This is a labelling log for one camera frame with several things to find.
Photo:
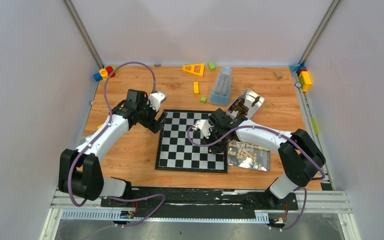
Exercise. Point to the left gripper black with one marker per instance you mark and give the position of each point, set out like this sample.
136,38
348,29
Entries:
153,119

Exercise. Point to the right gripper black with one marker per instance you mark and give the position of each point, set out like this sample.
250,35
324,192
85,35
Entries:
216,148

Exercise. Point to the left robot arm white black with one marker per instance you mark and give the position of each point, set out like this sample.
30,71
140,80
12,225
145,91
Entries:
80,170

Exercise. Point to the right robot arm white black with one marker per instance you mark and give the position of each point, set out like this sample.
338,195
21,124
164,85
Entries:
300,157

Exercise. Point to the tin box with dark pieces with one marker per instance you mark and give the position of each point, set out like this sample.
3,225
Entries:
247,104

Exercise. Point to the tin lid with light pieces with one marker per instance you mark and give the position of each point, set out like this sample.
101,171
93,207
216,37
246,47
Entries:
248,156

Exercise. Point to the bubble-wrapped blue metronome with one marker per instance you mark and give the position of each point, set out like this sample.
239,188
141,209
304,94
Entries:
220,92

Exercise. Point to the green cube middle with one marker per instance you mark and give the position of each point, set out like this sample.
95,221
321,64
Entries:
203,99

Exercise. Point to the green cube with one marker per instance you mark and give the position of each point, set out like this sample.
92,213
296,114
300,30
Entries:
211,66
203,99

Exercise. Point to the yellow curved block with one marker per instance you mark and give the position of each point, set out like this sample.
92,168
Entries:
196,89

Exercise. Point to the yellow triangle block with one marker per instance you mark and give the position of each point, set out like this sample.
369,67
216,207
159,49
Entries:
196,69

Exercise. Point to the green cube back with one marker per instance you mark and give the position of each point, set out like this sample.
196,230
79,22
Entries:
211,66

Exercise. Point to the brown wooden block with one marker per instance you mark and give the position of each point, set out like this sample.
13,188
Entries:
277,74

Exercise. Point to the coloured blocks left corner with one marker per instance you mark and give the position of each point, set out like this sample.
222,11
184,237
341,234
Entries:
106,72

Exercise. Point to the stacked coloured bricks right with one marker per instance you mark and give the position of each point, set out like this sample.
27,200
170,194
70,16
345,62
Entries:
303,76

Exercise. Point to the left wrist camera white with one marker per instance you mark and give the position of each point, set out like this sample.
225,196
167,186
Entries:
156,99

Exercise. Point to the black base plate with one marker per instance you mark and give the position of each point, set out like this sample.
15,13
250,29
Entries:
202,203

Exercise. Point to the aluminium frame rail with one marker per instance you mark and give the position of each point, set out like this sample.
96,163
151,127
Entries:
321,215

